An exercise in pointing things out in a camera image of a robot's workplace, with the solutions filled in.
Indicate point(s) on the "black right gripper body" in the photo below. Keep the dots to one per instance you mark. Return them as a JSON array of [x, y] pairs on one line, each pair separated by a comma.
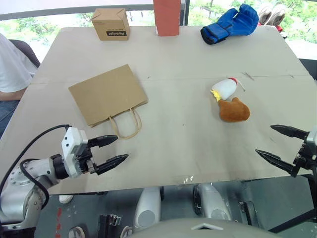
[[302, 158]]

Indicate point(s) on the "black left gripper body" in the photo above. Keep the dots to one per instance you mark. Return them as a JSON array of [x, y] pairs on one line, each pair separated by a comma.
[[85, 158]]

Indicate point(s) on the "grey robot torso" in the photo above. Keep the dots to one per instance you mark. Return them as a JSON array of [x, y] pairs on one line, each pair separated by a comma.
[[203, 229]]

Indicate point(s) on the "black office chair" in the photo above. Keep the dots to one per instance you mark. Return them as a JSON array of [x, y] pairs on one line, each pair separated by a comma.
[[27, 50]]

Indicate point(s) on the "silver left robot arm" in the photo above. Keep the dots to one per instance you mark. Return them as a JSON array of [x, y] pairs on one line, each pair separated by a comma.
[[29, 181]]

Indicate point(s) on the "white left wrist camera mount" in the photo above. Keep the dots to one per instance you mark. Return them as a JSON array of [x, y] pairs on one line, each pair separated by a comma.
[[71, 148]]

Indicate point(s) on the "pair of beige shoes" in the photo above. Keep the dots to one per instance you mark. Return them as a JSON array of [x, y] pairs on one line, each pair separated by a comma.
[[271, 13]]

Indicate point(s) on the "tall red-orange box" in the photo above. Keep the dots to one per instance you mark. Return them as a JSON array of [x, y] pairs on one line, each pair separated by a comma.
[[167, 17]]

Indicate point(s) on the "white sneaker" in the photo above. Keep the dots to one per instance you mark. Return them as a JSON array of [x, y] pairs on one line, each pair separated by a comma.
[[65, 198]]

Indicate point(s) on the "person in white shirt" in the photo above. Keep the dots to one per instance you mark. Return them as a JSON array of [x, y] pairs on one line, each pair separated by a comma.
[[11, 74]]

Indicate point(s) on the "blue boxing glove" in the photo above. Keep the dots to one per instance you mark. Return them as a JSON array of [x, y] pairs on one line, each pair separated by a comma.
[[230, 23]]

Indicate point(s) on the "small brown cardboard box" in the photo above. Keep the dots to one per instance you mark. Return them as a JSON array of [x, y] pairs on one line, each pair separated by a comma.
[[111, 23]]

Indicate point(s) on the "white plush chicken toy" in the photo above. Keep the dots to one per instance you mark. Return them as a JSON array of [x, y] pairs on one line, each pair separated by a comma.
[[225, 88]]

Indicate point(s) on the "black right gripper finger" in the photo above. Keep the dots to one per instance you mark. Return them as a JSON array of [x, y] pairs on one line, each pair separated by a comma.
[[288, 131], [276, 160]]

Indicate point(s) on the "silver right robot leg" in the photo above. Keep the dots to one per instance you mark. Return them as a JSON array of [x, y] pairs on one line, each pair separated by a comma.
[[213, 205]]

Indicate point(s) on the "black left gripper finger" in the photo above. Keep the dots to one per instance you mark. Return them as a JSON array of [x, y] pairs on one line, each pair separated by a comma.
[[111, 163], [102, 141]]

